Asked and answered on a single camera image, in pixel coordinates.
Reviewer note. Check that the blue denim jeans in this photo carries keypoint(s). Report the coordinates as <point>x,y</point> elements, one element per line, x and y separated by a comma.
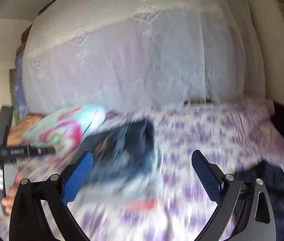
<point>121,153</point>

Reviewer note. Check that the dark navy garment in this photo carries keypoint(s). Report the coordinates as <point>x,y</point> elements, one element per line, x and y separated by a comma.
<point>273,178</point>

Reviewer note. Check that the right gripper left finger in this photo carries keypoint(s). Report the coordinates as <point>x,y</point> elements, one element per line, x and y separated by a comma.
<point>28,220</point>

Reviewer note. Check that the purple floral bedspread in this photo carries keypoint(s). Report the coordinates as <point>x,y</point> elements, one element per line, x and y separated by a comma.
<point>233,136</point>

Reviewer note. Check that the floral folded quilt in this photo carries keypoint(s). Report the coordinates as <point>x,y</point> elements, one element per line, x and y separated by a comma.
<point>65,129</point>

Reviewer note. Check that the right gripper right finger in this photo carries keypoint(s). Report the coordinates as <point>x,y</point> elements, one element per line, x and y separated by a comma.
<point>256,220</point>

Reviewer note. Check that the brown satin pillow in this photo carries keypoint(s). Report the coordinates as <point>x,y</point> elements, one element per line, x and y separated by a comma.
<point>15,136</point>

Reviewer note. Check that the blue patterned hanging cloth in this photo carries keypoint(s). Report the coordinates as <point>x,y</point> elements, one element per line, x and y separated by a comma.
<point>19,98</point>

